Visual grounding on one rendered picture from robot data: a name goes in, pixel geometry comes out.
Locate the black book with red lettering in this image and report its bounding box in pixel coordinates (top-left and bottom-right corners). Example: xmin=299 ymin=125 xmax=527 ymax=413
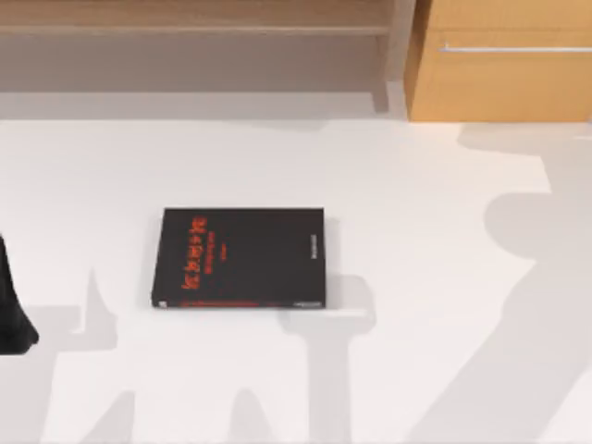
xmin=150 ymin=206 xmax=327 ymax=311

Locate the open wooden shelf unit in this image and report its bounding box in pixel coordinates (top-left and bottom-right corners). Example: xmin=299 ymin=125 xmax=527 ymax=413
xmin=0 ymin=0 xmax=417 ymax=115

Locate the wooden cupboard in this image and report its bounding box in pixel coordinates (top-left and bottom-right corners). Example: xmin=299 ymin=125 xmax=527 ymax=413
xmin=404 ymin=0 xmax=592 ymax=123

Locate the wooden drawer front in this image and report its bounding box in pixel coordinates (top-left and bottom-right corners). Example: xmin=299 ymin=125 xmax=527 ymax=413
xmin=405 ymin=28 xmax=592 ymax=122

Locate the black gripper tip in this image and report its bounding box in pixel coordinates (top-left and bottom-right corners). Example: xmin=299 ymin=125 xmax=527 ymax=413
xmin=0 ymin=235 xmax=40 ymax=356

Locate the long metal handle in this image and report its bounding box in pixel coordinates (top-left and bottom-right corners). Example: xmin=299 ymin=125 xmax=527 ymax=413
xmin=438 ymin=42 xmax=592 ymax=55

